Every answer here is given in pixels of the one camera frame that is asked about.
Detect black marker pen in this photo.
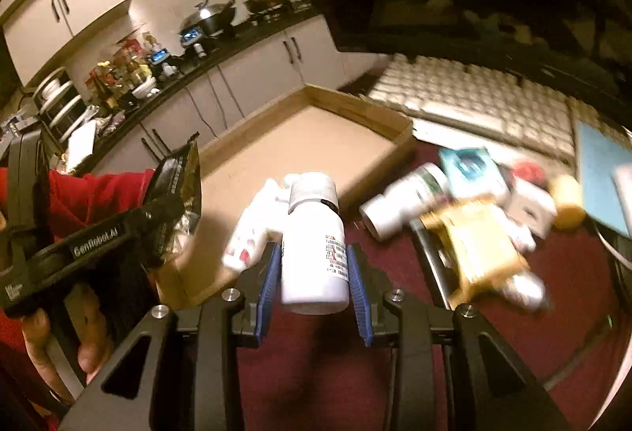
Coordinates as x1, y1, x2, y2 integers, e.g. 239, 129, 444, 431
409, 219, 457, 310

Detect white pill bottle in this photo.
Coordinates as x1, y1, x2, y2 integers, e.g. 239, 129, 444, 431
281, 172, 349, 315

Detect gold foil snack packet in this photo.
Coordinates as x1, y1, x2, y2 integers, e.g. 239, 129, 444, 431
419, 197, 529, 310

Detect small white red-label bottle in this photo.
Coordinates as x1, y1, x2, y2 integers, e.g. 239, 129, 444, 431
222, 179, 290, 273

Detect black foil snack packet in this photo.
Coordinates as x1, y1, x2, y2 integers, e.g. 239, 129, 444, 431
143, 138, 201, 268

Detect red sleeve forearm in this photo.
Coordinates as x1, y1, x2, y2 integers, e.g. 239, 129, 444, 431
0, 167, 158, 242

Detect person's left hand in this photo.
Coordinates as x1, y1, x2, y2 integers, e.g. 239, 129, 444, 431
21, 284, 113, 405

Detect white bottle green label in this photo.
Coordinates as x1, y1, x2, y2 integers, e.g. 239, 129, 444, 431
359, 162, 450, 242

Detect white red-printed tube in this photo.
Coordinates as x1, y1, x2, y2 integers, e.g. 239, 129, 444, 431
496, 271, 548, 312

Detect dish rack with plates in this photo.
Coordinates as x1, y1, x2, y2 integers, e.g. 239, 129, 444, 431
33, 67, 100, 147

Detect teal tissue pack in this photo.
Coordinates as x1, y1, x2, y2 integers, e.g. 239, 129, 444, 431
438, 147, 509, 205

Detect white charger adapter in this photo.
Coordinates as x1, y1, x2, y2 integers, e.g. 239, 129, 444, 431
504, 177, 557, 239

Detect cardboard tray box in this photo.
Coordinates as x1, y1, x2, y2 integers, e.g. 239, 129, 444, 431
156, 85, 416, 310

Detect yellow round container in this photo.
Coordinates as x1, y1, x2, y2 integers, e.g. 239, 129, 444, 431
548, 174, 586, 230

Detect white keyboard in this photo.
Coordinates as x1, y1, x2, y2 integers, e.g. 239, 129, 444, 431
366, 55, 631, 164

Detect light blue notebook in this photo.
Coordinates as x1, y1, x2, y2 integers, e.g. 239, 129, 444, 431
575, 120, 631, 238

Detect lower kitchen cabinets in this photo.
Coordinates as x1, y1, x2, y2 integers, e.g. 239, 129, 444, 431
77, 11, 384, 175

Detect steel wok with lid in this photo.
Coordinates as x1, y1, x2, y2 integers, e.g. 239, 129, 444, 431
179, 0, 237, 37

